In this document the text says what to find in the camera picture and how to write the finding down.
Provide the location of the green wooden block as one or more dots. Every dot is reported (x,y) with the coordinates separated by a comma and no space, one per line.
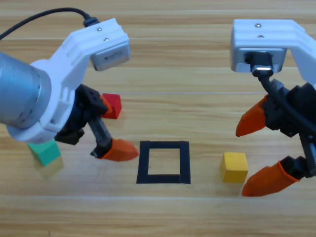
(47,154)

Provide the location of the yellow wooden block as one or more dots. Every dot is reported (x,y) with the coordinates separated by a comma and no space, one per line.
(233,168)

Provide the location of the red wooden block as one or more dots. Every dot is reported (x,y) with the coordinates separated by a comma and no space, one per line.
(114,106)

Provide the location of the black tape square outline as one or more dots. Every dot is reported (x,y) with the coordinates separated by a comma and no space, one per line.
(143,163)

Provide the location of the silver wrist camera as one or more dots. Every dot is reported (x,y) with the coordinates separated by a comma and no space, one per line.
(280,59)
(111,58)

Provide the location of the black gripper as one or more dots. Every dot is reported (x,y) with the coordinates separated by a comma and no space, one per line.
(81,111)
(293,111)

